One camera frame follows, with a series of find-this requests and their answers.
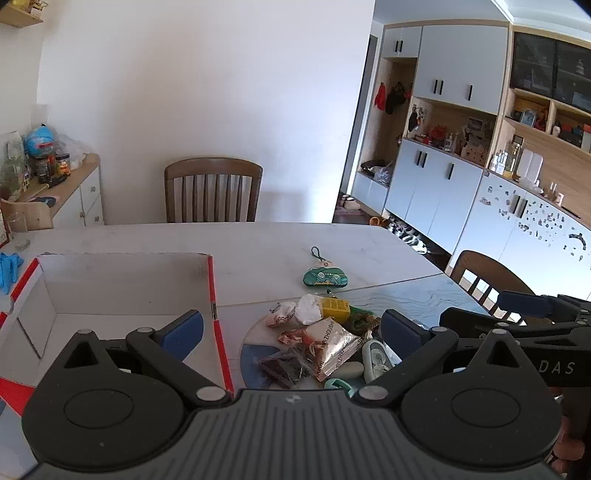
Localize blue globe ball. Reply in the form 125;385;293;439
24;124;57;158

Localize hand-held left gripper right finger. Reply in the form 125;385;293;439
353;309;529;409

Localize dark transparent packet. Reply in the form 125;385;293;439
258;347;315;388

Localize white packet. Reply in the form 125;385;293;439
294;294;324;326

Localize glass terrarium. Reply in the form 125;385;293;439
0;131;27;195

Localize red and white cardboard box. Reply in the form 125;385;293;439
0;251;234;480

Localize green plush charm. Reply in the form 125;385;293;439
303;247;350;289

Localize grey oval pebble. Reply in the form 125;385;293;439
334;361;366;380

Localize clear plastic bag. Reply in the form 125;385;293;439
55;136;86;169

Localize white countertop box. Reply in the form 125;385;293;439
519;150;544;184

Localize clear drinking glass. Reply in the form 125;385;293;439
6;213;31;251

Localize pile of shoes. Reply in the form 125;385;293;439
381;216;431;256

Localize pink and white snack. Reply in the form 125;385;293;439
265;301;297;328

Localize wooden wall shelf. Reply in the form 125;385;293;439
0;0;48;29

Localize white handheld thermometer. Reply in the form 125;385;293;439
361;339;394;384

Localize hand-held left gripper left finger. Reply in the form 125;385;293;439
60;309;232;409

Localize yellow carton box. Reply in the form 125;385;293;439
320;298;352;324

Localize copper foil snack wrapper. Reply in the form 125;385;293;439
277;318;363;383

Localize white wooden wall cabinet unit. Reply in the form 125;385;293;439
350;21;591;296

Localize curved wooden tray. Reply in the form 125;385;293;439
0;198;54;232

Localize glass bottle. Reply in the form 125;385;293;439
505;141;520;179

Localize white wooden sideboard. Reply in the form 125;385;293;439
0;154;105;230

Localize black hand tool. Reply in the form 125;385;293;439
30;174;68;193

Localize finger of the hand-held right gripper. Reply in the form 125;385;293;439
498;291;591;321
438;308;591;340

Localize black hanging hat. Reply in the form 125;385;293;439
385;82;407;116

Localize blue rubber gloves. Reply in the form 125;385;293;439
0;252;24;295

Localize wooden toy house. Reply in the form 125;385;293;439
463;141;491;166

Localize wooden slat-back chair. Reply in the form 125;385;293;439
450;250;552;325
165;157;263;223

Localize mint green clip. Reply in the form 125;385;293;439
324;377;356;398

